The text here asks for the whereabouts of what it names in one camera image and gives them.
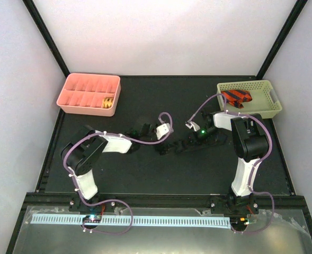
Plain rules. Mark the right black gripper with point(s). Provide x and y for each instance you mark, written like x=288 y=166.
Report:
x=198 y=141

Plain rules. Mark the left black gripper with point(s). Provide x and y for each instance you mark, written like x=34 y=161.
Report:
x=165 y=149

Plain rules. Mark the black necktie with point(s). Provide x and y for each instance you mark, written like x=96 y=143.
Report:
x=192 y=144

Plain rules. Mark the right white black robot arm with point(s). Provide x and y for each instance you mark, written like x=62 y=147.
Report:
x=252 y=144

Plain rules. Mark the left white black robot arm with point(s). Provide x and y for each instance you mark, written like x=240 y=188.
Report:
x=79 y=156

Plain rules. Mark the orange navy striped tie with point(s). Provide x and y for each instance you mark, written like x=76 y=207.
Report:
x=237 y=97

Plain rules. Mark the green perforated plastic basket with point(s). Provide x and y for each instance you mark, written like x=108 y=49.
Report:
x=264 y=98

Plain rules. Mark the yellow black rolled tie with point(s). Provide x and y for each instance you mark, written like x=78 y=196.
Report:
x=107 y=102

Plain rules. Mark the pink compartment organizer box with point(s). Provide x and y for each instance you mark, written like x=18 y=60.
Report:
x=83 y=94

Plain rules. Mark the clear acrylic sheet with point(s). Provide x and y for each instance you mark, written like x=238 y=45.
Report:
x=284 y=231

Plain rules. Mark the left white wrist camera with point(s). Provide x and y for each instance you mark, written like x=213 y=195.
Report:
x=162 y=130

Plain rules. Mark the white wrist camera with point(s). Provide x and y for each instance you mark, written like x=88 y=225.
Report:
x=192 y=125
x=162 y=130

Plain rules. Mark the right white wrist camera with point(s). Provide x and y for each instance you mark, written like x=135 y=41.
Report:
x=192 y=125

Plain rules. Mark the light blue slotted cable duct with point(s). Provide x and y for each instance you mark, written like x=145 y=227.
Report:
x=126 y=220

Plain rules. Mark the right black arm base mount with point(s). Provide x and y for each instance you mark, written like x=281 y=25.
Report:
x=233 y=205

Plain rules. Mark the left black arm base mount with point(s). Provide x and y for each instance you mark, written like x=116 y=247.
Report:
x=77 y=205

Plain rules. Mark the right black frame post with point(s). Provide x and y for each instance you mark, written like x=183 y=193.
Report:
x=280 y=39

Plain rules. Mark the black frame post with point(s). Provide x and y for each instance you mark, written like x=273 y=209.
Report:
x=280 y=39
x=44 y=31

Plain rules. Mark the left black frame post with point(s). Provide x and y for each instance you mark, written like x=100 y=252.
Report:
x=44 y=31

